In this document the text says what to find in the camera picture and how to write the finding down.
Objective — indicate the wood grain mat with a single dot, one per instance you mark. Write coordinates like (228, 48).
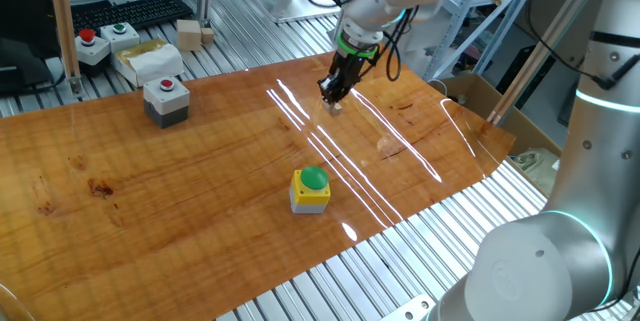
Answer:
(175, 211)

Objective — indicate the white foam blocks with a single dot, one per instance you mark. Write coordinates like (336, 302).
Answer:
(425, 36)

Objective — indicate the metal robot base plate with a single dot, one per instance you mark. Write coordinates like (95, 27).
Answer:
(410, 311)

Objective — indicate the clear plastic bag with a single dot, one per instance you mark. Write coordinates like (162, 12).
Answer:
(535, 166)

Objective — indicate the tissue box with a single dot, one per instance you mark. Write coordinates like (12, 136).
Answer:
(150, 63)

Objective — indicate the small wooden block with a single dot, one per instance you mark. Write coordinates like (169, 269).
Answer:
(336, 109)

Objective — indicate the red button white grey box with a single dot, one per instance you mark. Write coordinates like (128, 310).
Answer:
(166, 103)

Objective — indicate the medium wooden cube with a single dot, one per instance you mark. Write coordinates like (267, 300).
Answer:
(207, 36)

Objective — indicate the black case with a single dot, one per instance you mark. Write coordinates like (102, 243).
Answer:
(525, 76)

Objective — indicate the large wooden cube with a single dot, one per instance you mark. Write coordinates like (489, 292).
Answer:
(189, 36)

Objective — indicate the black computer monitor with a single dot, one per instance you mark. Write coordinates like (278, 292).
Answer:
(25, 11)

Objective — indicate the black keyboard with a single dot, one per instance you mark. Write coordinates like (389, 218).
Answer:
(130, 13)

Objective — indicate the green button yellow box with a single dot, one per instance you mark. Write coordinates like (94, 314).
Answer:
(310, 191)

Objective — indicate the grey metal pedestal plate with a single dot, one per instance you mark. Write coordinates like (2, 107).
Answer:
(305, 8)

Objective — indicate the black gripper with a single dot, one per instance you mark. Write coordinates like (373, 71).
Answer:
(350, 68)

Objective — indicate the brown wooden cabinet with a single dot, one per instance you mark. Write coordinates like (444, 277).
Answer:
(560, 11)

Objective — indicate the green button white box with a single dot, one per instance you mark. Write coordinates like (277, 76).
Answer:
(120, 37)

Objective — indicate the steel shelf rack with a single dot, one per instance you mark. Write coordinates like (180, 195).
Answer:
(450, 41)

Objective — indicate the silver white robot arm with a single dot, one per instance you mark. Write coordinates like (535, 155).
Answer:
(550, 271)

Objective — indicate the cardboard box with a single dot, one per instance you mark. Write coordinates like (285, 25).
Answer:
(480, 96)

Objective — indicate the red mushroom button box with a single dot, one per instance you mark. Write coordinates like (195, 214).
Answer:
(92, 51)

